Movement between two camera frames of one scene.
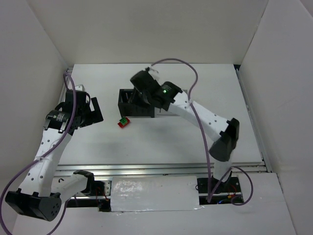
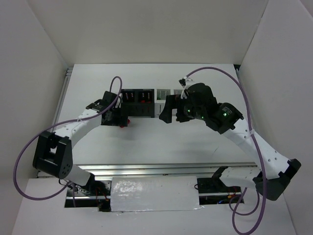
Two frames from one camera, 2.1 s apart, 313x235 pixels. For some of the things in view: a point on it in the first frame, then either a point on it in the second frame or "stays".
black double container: (132, 103) stays
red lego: (122, 126) stays
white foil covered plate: (141, 193) stays
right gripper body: (141, 91) → (177, 110)
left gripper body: (88, 115) → (122, 117)
